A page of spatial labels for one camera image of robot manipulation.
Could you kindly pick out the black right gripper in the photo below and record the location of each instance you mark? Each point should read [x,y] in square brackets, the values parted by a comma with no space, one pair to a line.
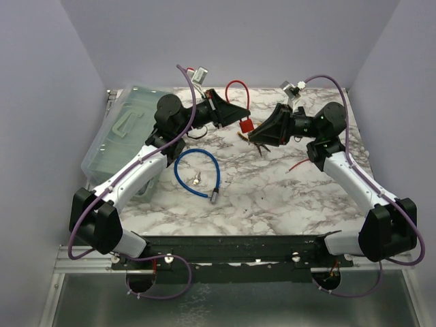
[276,130]

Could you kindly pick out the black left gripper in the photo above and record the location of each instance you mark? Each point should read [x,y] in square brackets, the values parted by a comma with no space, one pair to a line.
[221,112]

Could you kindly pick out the small silver key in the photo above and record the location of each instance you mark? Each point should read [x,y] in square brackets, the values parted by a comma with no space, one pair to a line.
[197,178]

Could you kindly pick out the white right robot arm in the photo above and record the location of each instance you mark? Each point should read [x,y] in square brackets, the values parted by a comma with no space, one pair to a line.
[388,227]

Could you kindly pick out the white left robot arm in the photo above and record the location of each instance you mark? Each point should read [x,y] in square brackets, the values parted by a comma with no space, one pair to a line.
[95,213]

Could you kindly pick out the clear plastic storage box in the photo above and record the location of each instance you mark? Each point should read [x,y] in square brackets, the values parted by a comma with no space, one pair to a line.
[128,123]

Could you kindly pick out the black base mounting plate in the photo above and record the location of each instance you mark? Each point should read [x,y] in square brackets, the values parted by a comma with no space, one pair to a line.
[232,259]

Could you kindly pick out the yellow handled pliers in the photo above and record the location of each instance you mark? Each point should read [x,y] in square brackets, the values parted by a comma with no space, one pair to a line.
[259,147]

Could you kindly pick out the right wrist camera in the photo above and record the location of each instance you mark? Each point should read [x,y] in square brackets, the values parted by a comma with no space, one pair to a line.
[294,92]

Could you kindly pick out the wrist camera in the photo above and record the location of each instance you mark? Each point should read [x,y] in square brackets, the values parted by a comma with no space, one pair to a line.
[197,76]
[294,92]

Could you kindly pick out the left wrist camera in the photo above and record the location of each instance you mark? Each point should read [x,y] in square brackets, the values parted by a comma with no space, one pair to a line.
[197,76]

